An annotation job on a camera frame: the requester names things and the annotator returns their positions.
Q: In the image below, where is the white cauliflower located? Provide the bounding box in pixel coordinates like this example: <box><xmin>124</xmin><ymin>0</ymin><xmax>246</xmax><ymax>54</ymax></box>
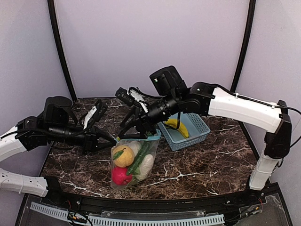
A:
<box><xmin>128</xmin><ymin>141</ymin><xmax>142</xmax><ymax>156</ymax></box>

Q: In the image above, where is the green cucumber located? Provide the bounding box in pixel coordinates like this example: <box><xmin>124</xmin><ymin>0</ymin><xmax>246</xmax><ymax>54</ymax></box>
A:
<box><xmin>126</xmin><ymin>141</ymin><xmax>151</xmax><ymax>176</ymax></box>

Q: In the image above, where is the orange fruit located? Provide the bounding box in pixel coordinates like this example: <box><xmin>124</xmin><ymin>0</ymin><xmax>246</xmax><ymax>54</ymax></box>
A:
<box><xmin>111</xmin><ymin>145</ymin><xmax>135</xmax><ymax>168</ymax></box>

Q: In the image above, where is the clear zip top bag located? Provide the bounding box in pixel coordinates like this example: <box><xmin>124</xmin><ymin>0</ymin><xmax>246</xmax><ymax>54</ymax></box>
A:
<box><xmin>111</xmin><ymin>129</ymin><xmax>161</xmax><ymax>190</ymax></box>

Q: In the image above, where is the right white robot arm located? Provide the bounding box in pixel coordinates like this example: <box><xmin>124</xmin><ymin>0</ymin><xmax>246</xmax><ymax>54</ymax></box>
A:
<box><xmin>116</xmin><ymin>66</ymin><xmax>293</xmax><ymax>191</ymax></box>

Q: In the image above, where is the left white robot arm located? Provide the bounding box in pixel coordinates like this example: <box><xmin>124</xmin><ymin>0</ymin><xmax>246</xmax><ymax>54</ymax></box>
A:
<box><xmin>0</xmin><ymin>96</ymin><xmax>116</xmax><ymax>197</ymax></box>

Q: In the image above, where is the yellow banana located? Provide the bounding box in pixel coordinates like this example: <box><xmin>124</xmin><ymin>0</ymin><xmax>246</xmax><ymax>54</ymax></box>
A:
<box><xmin>164</xmin><ymin>119</ymin><xmax>190</xmax><ymax>138</ymax></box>

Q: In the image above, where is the light blue plastic basket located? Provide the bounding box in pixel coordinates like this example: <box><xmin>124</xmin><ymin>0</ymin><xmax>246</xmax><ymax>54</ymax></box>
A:
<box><xmin>158</xmin><ymin>113</ymin><xmax>210</xmax><ymax>151</ymax></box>

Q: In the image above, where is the white slotted cable duct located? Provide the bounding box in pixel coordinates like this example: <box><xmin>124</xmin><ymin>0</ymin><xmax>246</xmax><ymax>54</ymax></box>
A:
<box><xmin>30</xmin><ymin>202</ymin><xmax>225</xmax><ymax>226</ymax></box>

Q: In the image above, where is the left black frame post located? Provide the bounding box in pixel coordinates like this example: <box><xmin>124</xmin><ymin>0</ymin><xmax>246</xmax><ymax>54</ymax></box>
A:
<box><xmin>47</xmin><ymin>0</ymin><xmax>78</xmax><ymax>103</ymax></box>

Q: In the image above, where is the black frame post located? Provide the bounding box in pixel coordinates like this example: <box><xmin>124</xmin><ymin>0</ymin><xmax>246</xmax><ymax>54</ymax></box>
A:
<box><xmin>230</xmin><ymin>0</ymin><xmax>256</xmax><ymax>92</ymax></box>
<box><xmin>47</xmin><ymin>0</ymin><xmax>78</xmax><ymax>103</ymax></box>

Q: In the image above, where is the right black frame post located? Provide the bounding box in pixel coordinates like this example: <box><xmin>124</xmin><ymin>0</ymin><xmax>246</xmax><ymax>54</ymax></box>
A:
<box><xmin>230</xmin><ymin>0</ymin><xmax>256</xmax><ymax>92</ymax></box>

